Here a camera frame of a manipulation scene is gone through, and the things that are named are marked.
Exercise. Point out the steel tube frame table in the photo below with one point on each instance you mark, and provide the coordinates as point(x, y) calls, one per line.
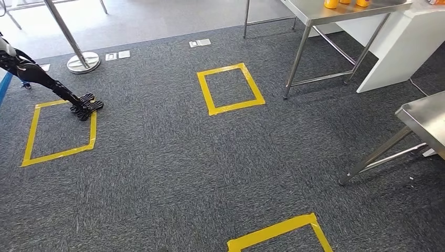
point(14, 19)

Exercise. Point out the grey floor outlet plate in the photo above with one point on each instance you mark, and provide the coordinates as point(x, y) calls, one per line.
point(200, 43)
point(111, 56)
point(45, 67)
point(124, 54)

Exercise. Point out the orange bottle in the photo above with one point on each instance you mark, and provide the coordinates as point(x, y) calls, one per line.
point(331, 3)
point(363, 2)

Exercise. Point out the orange product box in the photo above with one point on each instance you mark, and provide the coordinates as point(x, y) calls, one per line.
point(437, 1)

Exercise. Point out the steel table with tube legs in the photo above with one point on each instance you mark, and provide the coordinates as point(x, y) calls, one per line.
point(313, 12)

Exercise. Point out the stainless steel workbench table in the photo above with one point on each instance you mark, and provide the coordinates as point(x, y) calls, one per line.
point(427, 118)

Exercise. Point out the white desk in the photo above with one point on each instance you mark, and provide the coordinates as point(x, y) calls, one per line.
point(399, 45)

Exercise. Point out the yellow floor tape square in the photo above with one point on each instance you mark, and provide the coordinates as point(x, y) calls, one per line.
point(229, 107)
point(271, 231)

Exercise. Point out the steel stanchion post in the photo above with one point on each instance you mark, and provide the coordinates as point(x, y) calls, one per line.
point(81, 61)

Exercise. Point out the black robot leg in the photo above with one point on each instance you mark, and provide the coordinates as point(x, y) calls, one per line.
point(34, 74)

